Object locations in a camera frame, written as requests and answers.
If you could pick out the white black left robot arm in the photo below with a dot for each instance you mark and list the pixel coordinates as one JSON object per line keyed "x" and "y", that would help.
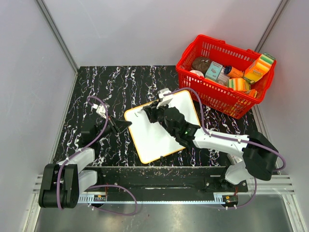
{"x": 63, "y": 182}

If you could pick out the pink white packet in basket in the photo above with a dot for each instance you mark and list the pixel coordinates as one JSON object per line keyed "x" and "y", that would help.
{"x": 223, "y": 79}

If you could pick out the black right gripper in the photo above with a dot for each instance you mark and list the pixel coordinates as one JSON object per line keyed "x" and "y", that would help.
{"x": 152, "y": 110}

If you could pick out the orange packet in basket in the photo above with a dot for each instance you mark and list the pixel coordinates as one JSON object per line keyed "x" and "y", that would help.
{"x": 251, "y": 93}

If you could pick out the brown round bread pack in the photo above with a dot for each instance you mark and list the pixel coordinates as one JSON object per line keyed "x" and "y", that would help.
{"x": 201, "y": 64}

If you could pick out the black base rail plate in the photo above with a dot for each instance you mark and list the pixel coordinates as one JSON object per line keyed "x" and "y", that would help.
{"x": 209, "y": 179}

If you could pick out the white round lid container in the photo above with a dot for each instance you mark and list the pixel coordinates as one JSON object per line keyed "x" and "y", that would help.
{"x": 198, "y": 73}

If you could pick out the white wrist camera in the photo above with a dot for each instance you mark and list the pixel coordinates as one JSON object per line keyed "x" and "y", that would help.
{"x": 100, "y": 110}
{"x": 165, "y": 97}

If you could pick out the yellow green sponge pack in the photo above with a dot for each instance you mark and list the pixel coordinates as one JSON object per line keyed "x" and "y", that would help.
{"x": 259, "y": 68}

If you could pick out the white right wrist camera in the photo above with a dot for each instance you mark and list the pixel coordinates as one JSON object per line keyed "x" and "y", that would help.
{"x": 165, "y": 97}

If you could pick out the small pink white box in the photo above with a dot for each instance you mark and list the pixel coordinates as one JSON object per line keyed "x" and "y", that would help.
{"x": 234, "y": 159}

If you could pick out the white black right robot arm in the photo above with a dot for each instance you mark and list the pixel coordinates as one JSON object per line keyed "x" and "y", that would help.
{"x": 258, "y": 155}

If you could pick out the teal small carton box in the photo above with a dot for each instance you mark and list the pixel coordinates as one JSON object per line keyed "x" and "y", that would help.
{"x": 213, "y": 71}

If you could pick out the orange bottle blue cap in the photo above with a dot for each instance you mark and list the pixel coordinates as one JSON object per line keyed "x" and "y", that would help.
{"x": 232, "y": 72}

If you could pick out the white board yellow frame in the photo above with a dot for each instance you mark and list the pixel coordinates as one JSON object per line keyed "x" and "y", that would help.
{"x": 151, "y": 140}

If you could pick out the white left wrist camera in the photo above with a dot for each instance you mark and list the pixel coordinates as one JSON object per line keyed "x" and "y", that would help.
{"x": 100, "y": 110}

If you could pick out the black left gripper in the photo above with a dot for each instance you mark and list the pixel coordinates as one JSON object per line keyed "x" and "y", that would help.
{"x": 122, "y": 124}

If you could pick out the striped orange sponge pack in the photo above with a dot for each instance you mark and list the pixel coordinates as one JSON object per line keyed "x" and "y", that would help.
{"x": 238, "y": 84}

